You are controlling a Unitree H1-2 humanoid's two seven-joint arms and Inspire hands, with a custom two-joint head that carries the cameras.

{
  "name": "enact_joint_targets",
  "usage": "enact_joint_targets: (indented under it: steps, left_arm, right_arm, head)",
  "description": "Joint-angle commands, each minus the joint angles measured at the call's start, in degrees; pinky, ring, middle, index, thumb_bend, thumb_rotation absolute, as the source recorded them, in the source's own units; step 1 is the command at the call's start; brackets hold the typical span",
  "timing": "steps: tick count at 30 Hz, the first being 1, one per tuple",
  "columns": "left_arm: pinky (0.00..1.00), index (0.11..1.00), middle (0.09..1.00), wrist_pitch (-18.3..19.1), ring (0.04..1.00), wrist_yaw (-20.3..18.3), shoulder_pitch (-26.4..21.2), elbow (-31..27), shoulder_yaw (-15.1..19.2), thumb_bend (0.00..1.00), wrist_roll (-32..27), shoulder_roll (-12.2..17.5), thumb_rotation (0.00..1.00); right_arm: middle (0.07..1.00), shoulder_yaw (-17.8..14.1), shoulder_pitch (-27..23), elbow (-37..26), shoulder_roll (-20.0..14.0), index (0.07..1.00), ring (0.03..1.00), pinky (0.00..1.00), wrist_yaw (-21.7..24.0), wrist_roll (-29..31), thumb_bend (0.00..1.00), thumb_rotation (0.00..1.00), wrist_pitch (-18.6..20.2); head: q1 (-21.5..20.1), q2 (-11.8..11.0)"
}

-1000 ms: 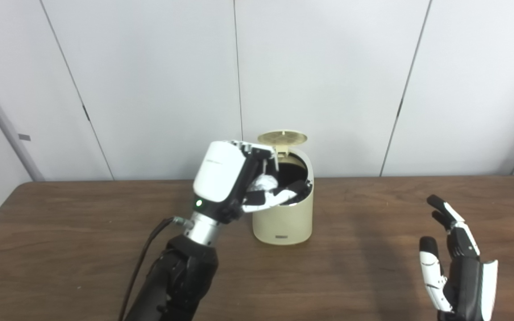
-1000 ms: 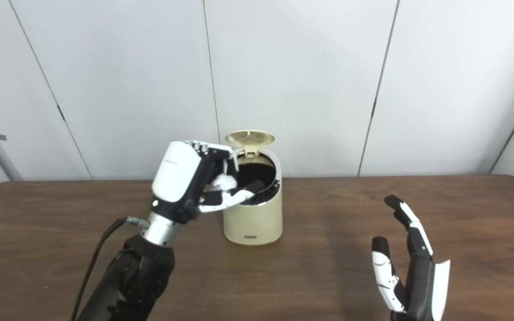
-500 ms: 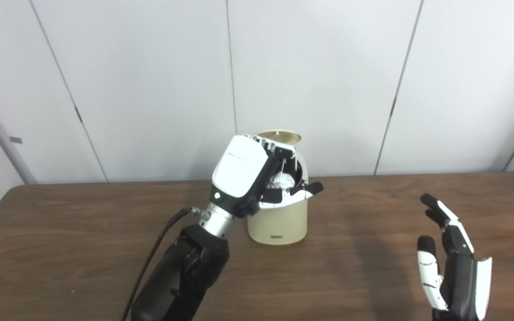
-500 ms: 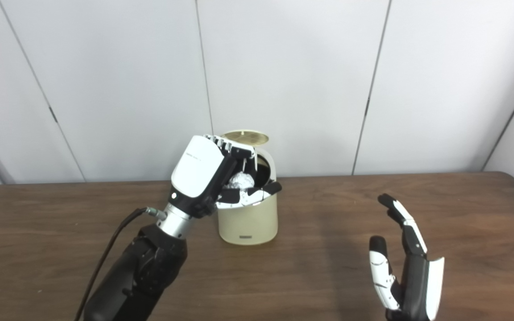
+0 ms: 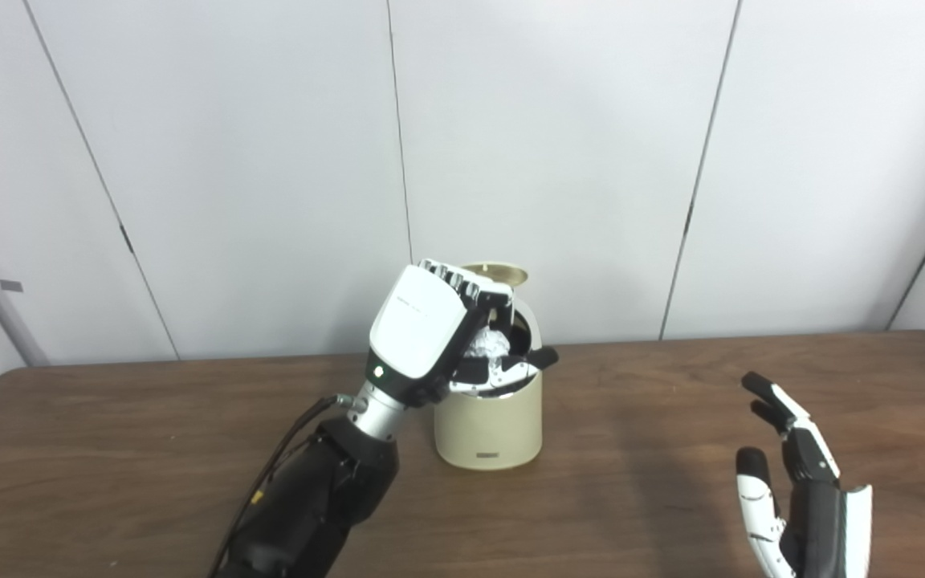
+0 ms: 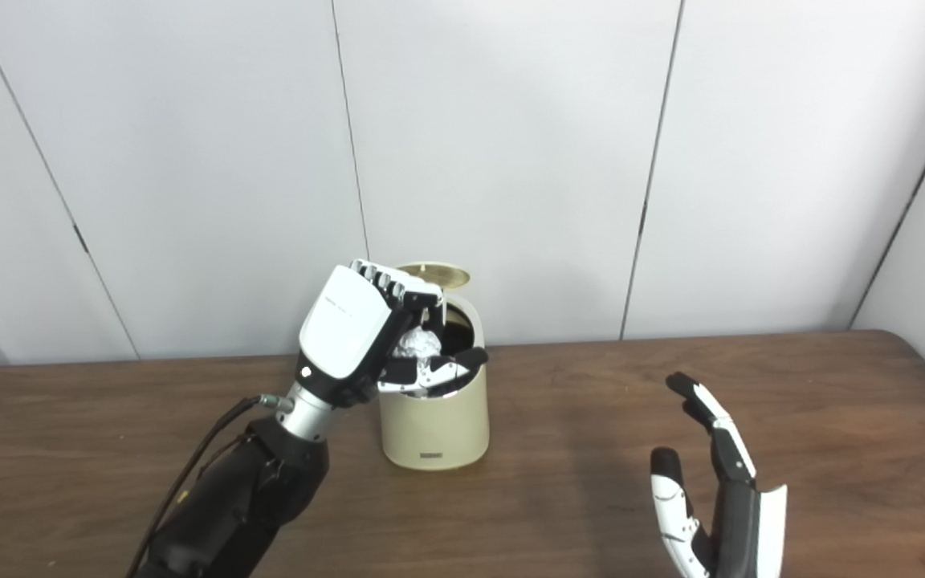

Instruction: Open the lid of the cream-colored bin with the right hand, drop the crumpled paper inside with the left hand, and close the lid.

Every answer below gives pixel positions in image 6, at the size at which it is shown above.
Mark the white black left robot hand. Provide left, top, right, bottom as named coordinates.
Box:
left=295, top=258, right=489, bottom=406

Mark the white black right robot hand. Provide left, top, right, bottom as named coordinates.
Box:
left=650, top=372, right=788, bottom=578

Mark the white paper ball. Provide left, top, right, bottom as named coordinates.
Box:
left=393, top=325, right=443, bottom=362

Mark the cream round bin lid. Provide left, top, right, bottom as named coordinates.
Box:
left=395, top=262, right=471, bottom=291

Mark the cream-colored round bin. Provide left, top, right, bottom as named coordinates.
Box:
left=378, top=262, right=490, bottom=471

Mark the black bin liner bag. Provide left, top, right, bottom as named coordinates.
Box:
left=422, top=305, right=475, bottom=354

